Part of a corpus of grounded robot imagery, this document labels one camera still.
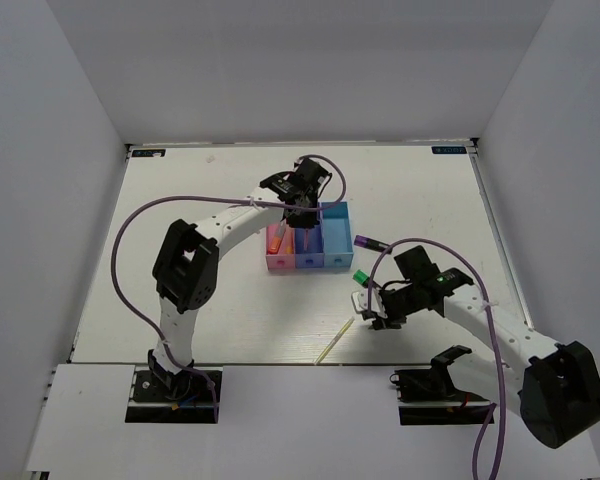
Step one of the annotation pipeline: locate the orange clear-cap highlighter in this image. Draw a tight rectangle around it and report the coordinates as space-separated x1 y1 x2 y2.
281 228 295 255

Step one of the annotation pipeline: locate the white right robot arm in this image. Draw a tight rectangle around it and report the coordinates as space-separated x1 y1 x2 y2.
352 246 600 449

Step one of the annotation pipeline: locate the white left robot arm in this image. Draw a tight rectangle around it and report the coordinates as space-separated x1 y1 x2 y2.
148 155 332 399

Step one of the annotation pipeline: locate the green cap black highlighter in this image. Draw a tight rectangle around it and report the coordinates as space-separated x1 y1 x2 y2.
353 270 378 289

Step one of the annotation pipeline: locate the purple-blue plastic bin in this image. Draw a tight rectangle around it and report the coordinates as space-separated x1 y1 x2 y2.
294 225 324 269

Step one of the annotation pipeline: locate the purple cap black highlighter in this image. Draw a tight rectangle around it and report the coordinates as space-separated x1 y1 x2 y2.
354 235 392 254

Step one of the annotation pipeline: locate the light blue plastic bin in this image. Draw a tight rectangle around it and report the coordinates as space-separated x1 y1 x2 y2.
321 202 354 270

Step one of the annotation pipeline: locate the pink plastic bin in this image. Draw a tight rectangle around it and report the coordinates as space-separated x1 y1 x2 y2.
265 244 295 271

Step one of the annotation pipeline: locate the right corner label sticker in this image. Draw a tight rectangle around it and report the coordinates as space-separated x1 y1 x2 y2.
431 145 467 155

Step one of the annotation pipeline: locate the corner label sticker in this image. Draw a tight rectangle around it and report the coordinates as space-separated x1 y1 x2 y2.
431 145 467 155
131 149 166 158

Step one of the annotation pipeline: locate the left corner label sticker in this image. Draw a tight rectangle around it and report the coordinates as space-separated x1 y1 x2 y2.
131 149 166 158

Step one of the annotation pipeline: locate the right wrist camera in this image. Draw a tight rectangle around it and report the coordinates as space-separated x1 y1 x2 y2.
351 290 386 321

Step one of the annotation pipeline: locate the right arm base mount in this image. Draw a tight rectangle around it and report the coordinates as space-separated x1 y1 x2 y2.
389 368 489 426

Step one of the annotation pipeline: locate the metal table edge rail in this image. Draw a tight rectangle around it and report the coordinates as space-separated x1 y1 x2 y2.
469 137 535 328

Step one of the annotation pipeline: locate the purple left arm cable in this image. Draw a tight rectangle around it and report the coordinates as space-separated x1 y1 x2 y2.
110 154 349 424

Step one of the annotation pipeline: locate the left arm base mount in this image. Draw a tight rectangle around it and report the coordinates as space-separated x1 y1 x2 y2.
125 369 217 424

